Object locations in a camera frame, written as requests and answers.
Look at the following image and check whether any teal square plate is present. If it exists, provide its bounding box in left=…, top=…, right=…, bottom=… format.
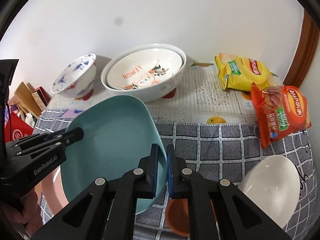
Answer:
left=61, top=95, right=164, bottom=202

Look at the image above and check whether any red chips bag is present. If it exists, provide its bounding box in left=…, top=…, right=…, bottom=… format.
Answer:
left=251, top=83, right=311, bottom=148

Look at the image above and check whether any red paper bag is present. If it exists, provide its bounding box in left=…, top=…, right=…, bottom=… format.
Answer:
left=4, top=113, right=33, bottom=142

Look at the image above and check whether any grey checked tablecloth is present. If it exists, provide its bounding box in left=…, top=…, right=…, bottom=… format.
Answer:
left=33, top=109, right=317, bottom=239

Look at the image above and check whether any person's left hand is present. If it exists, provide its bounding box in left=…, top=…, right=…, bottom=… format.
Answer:
left=2, top=188, right=43, bottom=236

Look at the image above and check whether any white ceramic bowl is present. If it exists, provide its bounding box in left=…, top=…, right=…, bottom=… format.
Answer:
left=239, top=155, right=300, bottom=228

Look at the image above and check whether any large white outer bowl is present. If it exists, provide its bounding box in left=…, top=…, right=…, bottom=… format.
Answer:
left=100, top=43, right=187, bottom=102

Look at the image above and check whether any brown clay bowl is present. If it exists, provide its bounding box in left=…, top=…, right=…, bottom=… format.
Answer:
left=164, top=198, right=217, bottom=237

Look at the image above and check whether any patterned gift box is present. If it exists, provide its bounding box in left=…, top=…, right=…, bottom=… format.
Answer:
left=31, top=87, right=52, bottom=111

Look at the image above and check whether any yellow chips bag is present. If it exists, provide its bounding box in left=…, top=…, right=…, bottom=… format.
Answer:
left=215, top=53, right=274, bottom=92

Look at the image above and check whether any brown wooden door frame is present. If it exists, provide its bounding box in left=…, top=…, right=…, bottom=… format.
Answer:
left=283, top=10, right=319, bottom=87

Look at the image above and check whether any pink square plate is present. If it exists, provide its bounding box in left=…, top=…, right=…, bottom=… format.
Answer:
left=42, top=167, right=68, bottom=215

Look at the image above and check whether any blue patterned white bowl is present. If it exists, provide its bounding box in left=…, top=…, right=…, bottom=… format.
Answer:
left=50, top=53, right=97, bottom=99

